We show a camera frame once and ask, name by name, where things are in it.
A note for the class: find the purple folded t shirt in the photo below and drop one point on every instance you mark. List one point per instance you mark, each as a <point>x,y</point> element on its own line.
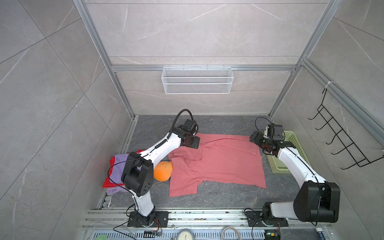
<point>113,183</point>

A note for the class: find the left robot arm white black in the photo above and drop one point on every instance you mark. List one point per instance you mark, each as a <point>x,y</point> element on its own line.
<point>138,173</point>

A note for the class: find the round pressure gauge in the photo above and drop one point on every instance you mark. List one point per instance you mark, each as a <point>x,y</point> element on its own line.
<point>185,234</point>

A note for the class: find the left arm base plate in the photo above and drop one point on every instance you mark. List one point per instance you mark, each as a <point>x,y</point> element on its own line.
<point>160,218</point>

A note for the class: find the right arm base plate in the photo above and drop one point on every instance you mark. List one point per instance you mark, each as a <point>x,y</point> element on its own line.
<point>256,219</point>

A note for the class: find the black wire hook rack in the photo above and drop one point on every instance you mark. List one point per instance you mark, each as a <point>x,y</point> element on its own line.
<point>340,134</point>

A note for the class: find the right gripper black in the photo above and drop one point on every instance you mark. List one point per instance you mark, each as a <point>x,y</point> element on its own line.
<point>258,138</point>

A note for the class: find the orange plush fish toy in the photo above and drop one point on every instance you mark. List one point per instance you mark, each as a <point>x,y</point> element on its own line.
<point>163,171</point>

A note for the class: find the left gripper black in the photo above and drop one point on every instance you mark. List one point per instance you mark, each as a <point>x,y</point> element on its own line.
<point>196,143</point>

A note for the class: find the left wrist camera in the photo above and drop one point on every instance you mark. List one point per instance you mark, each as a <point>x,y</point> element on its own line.
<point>191,127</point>

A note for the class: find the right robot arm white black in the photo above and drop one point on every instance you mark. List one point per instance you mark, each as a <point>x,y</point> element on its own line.
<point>318,200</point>

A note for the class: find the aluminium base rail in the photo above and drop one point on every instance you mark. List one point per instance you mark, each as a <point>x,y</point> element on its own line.
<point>208,224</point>

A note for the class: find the red folded t shirt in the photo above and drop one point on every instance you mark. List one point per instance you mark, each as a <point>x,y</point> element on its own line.
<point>131,159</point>

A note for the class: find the pink t shirt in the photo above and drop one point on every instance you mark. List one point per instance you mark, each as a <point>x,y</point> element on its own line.
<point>219,158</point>

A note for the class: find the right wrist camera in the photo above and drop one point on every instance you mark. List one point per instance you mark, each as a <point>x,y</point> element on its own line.
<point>275,132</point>

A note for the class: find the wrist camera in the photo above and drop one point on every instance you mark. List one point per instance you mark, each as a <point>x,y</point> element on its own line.
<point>275,132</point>
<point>191,127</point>

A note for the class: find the white wire mesh shelf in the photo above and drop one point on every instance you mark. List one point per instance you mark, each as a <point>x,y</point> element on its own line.
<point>199,80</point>

